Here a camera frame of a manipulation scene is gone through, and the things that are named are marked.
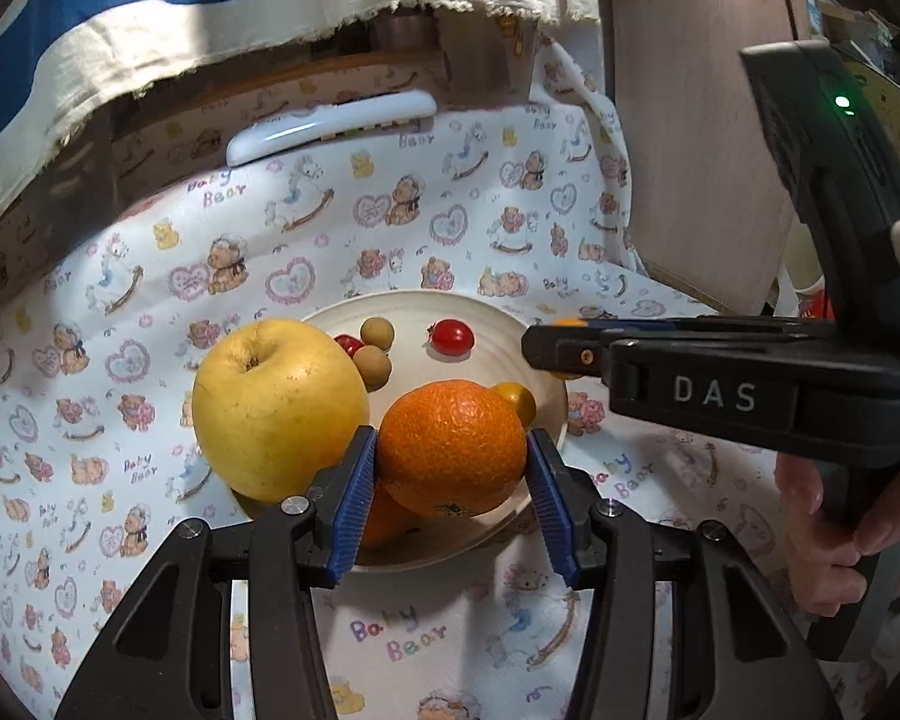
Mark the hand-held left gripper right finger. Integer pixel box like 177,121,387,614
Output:
525,427,845,720

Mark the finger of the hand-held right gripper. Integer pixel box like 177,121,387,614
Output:
521,325,616,380
585,317,841,338

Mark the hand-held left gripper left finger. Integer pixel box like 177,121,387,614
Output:
52,425,380,720

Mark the kumquat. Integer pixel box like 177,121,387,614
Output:
490,382,537,425
547,317,590,381

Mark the large orange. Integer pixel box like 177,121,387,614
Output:
356,484,421,550

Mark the cream round plate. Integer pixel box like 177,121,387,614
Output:
225,290,571,567

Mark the red cherry tomato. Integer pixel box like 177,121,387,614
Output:
427,319,473,356

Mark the medium orange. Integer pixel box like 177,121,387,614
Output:
377,380,530,518

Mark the yellow apple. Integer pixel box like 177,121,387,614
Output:
191,319,372,503

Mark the person's right hand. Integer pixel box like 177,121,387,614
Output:
774,454,900,620

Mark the white cup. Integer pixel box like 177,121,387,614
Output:
784,221,830,293

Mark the brown wooden board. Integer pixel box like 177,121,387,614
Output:
596,0,826,316

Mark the bear print cloth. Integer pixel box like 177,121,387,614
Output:
0,34,893,720

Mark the white plastic device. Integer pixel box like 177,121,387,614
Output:
226,88,437,168

